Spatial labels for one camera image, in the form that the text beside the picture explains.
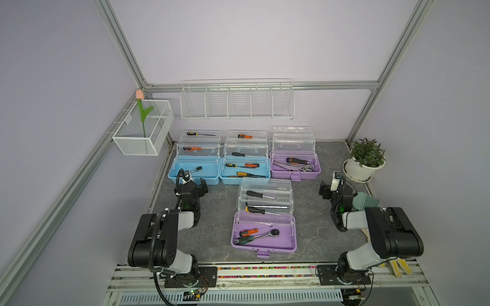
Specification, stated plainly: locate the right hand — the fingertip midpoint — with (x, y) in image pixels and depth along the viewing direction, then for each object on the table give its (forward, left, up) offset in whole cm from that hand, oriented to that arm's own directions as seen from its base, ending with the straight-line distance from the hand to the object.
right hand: (332, 180), depth 94 cm
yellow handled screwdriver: (+9, +42, -7) cm, 43 cm away
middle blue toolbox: (+16, +43, -1) cm, 46 cm away
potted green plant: (+7, -16, +10) cm, 20 cm away
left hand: (-1, +69, +1) cm, 69 cm away
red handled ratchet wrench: (+13, +70, -6) cm, 71 cm away
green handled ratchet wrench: (-24, +31, -5) cm, 39 cm away
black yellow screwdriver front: (-15, +40, +1) cm, 43 cm away
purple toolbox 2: (+20, +16, -4) cm, 26 cm away
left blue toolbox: (+18, +70, -1) cm, 72 cm away
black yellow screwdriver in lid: (+30, +75, +5) cm, 81 cm away
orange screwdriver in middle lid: (+28, +45, +4) cm, 53 cm away
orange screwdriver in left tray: (+23, +72, 0) cm, 76 cm away
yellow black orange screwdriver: (+15, +43, -6) cm, 46 cm away
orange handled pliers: (-23, +42, -5) cm, 48 cm away
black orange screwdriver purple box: (+17, +13, -6) cm, 22 cm away
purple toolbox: (-19, +34, -4) cm, 40 cm away
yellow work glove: (-35, -21, -6) cm, 41 cm away
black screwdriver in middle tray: (+17, +45, 0) cm, 49 cm away
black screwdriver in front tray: (-10, +36, +4) cm, 38 cm away
